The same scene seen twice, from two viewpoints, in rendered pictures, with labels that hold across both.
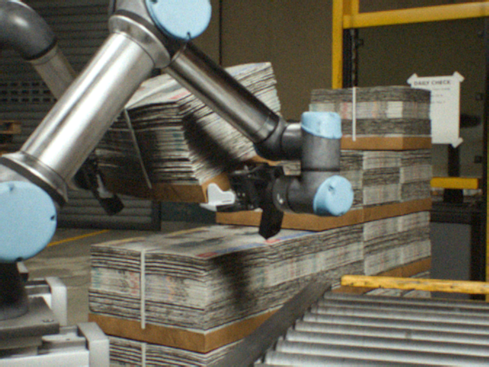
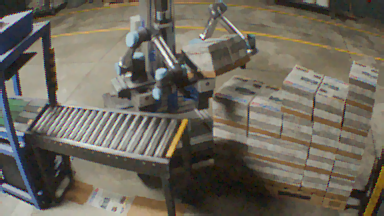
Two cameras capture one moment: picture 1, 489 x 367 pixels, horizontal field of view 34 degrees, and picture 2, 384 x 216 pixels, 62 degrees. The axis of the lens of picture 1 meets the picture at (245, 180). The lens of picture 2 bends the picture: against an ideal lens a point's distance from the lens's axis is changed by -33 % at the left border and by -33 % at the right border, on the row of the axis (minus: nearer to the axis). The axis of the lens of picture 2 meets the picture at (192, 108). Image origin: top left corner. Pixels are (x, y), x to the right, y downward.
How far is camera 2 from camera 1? 3.49 m
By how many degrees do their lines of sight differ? 87
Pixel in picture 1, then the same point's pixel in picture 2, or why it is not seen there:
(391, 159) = (336, 104)
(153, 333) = not seen: hidden behind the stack
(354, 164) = (306, 95)
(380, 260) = (322, 140)
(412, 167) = (352, 113)
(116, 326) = not seen: hidden behind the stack
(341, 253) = (296, 126)
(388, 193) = (332, 117)
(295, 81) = not seen: outside the picture
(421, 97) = (366, 86)
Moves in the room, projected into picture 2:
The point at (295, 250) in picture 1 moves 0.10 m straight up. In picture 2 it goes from (264, 112) to (265, 99)
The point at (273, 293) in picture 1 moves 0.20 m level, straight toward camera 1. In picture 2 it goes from (250, 121) to (223, 122)
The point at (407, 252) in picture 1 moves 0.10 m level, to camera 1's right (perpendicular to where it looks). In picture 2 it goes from (342, 146) to (345, 153)
